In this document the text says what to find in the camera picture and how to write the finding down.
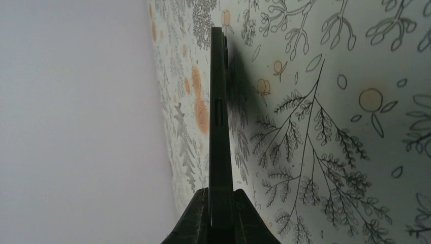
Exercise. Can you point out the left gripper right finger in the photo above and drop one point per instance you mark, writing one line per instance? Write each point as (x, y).
(249, 228)

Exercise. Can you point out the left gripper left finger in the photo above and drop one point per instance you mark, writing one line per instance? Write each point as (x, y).
(193, 225)

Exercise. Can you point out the black phone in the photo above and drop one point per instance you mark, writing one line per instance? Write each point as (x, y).
(220, 168)

